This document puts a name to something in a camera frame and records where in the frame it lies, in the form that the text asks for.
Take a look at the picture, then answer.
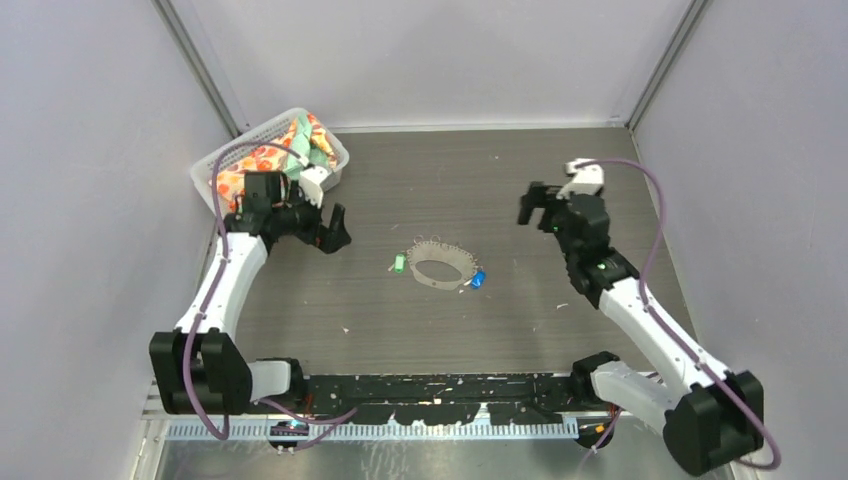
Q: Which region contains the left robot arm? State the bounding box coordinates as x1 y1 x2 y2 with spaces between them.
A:
149 166 351 415

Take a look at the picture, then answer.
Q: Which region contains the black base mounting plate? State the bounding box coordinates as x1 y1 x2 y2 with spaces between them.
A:
287 373 613 426

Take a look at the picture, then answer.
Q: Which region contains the blue tagged key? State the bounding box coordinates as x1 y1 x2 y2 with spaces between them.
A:
463 270 486 290

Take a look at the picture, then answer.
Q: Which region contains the white slotted cable duct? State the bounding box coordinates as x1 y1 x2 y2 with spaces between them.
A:
164 421 579 441

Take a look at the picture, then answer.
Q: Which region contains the white plastic basket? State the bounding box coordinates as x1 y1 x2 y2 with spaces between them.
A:
190 107 350 217

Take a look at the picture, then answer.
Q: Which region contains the metal keyring holder plate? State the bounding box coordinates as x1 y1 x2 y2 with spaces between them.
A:
406 236 481 291

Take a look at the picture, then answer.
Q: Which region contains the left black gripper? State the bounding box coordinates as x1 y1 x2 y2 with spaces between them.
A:
273 182 350 255

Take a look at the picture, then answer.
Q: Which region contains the green tagged key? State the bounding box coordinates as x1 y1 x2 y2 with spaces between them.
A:
387 253 407 274

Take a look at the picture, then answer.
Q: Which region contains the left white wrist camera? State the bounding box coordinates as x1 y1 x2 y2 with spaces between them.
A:
298 165 333 209

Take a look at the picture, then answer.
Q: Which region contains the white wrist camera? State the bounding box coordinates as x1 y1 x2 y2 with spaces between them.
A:
556 158 605 200
298 165 333 209

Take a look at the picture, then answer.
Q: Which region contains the colourful patterned cloth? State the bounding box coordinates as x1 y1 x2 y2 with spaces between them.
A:
208 113 339 213

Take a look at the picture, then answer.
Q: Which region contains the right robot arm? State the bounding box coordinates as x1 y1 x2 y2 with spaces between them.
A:
517 181 765 476

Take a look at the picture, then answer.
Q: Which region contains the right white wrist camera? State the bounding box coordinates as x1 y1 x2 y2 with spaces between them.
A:
556 158 605 200

